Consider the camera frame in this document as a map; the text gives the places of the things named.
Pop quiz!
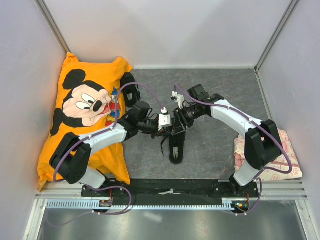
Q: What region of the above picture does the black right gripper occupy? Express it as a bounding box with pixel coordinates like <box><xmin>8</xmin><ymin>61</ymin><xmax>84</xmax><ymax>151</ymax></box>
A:
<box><xmin>171</xmin><ymin>103</ymin><xmax>205</xmax><ymax>136</ymax></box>

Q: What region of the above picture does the black shoelace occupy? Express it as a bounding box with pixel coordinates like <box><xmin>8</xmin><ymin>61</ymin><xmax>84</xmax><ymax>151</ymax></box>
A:
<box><xmin>151</xmin><ymin>131</ymin><xmax>173</xmax><ymax>156</ymax></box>

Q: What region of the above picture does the black canvas sneaker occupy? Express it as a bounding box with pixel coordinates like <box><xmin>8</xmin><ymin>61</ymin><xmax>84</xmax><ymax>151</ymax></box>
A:
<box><xmin>169</xmin><ymin>131</ymin><xmax>186</xmax><ymax>165</ymax></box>

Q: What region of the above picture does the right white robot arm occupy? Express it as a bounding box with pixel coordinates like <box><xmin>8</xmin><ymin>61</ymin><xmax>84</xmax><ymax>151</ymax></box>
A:
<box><xmin>169</xmin><ymin>84</ymin><xmax>285</xmax><ymax>197</ymax></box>

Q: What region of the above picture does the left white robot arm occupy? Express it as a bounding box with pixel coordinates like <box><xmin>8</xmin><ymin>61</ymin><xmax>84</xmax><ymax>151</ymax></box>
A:
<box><xmin>49</xmin><ymin>101</ymin><xmax>172</xmax><ymax>197</ymax></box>

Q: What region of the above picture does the orange Mickey Mouse pillow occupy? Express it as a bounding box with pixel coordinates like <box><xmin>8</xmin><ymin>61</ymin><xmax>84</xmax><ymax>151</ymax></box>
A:
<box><xmin>37</xmin><ymin>52</ymin><xmax>133</xmax><ymax>190</ymax></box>

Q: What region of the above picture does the white tape scrap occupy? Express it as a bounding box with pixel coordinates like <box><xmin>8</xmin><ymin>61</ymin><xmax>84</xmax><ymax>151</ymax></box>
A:
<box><xmin>158</xmin><ymin>188</ymin><xmax>181</xmax><ymax>196</ymax></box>

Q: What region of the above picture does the cream pink printed jacket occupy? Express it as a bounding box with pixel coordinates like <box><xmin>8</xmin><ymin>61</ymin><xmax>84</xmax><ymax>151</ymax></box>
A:
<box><xmin>234</xmin><ymin>129</ymin><xmax>303</xmax><ymax>182</ymax></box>

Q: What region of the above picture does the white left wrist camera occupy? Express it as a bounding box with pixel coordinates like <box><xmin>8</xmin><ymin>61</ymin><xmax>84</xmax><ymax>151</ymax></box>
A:
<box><xmin>158</xmin><ymin>107</ymin><xmax>172</xmax><ymax>131</ymax></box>

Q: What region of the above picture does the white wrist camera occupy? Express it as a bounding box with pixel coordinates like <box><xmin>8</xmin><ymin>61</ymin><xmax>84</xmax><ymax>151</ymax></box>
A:
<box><xmin>158</xmin><ymin>107</ymin><xmax>172</xmax><ymax>131</ymax></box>
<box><xmin>171</xmin><ymin>91</ymin><xmax>185</xmax><ymax>109</ymax></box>

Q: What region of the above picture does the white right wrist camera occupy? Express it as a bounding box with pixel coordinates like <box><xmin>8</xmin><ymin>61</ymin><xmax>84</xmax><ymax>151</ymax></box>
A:
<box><xmin>171</xmin><ymin>91</ymin><xmax>185</xmax><ymax>109</ymax></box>

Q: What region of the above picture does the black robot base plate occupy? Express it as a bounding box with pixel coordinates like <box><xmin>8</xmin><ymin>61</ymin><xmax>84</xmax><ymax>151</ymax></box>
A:
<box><xmin>81</xmin><ymin>178</ymin><xmax>259</xmax><ymax>202</ymax></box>

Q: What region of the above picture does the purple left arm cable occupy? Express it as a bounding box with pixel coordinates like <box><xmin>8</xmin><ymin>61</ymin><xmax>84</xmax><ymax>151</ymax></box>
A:
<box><xmin>45</xmin><ymin>83</ymin><xmax>168</xmax><ymax>227</ymax></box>

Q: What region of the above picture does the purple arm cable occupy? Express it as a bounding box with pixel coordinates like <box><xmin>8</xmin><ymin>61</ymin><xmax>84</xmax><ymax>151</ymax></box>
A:
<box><xmin>174</xmin><ymin>84</ymin><xmax>293</xmax><ymax>216</ymax></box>
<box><xmin>45</xmin><ymin>83</ymin><xmax>168</xmax><ymax>227</ymax></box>

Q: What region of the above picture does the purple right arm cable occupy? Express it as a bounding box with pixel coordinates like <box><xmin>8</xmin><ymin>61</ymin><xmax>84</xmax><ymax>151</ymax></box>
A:
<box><xmin>174</xmin><ymin>84</ymin><xmax>293</xmax><ymax>216</ymax></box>

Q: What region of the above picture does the grey slotted cable duct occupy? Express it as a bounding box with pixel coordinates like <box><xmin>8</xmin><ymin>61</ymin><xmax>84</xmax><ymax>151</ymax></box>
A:
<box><xmin>46</xmin><ymin>199</ymin><xmax>250</xmax><ymax>211</ymax></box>

